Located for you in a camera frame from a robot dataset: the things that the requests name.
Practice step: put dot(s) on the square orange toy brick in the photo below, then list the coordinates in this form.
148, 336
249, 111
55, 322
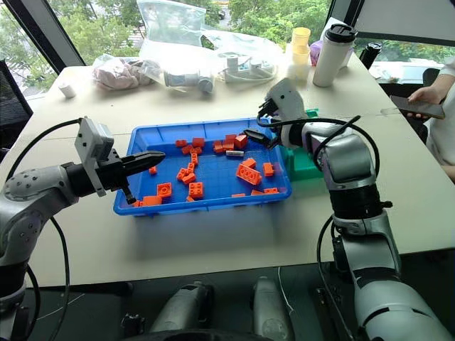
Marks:
196, 190
164, 190

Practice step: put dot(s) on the person in white clothes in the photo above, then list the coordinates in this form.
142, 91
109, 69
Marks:
444, 135

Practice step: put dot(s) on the white tumbler with black lid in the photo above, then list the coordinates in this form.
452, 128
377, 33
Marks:
330, 60

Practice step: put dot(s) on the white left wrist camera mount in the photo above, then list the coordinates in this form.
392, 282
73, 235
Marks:
89, 142

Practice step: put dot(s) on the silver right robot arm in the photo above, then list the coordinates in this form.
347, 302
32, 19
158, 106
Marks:
348, 163

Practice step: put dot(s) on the blue plastic bin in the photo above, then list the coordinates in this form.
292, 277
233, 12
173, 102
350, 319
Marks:
220, 170

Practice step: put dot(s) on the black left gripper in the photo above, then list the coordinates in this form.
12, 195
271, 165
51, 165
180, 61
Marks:
112, 172

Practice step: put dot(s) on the small white cylinder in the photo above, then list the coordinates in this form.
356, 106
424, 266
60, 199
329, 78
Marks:
67, 89

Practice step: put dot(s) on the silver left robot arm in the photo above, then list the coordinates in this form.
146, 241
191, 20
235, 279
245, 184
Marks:
32, 199

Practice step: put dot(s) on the stacked yellow plastic cups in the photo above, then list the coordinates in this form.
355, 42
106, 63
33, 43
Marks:
300, 53

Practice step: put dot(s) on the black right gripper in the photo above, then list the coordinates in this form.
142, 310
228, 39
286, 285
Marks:
276, 114

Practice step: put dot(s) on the bag with pink cloth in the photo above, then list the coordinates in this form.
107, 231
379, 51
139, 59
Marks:
117, 72

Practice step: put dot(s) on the purple plastic object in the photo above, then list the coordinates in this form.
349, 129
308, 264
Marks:
316, 53

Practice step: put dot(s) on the long orange toy brick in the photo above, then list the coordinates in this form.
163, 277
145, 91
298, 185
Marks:
249, 174

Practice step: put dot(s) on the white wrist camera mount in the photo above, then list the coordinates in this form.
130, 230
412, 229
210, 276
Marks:
89, 142
289, 99

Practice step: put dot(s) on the silver cylindrical battery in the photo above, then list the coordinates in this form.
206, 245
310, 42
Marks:
234, 153

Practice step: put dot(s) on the grey rounded robot leg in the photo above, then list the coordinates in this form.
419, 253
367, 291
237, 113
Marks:
272, 312
185, 309

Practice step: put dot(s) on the dark smartphone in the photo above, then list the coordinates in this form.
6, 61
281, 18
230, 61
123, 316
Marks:
416, 106

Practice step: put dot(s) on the large clear plastic bag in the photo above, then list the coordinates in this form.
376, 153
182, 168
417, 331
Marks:
170, 28

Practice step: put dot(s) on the black mesh chair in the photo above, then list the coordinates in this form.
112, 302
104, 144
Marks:
12, 106

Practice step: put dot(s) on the white grey cylinder device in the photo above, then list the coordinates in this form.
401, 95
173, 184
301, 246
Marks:
188, 80

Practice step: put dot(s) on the green brick baseplate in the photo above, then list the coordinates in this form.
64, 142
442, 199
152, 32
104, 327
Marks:
302, 167

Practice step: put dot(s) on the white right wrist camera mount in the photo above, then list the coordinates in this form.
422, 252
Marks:
289, 99

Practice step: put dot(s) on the person's bare hand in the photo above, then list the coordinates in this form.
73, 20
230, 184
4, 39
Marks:
424, 96

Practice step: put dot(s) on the black bottle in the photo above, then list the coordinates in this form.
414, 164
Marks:
369, 53

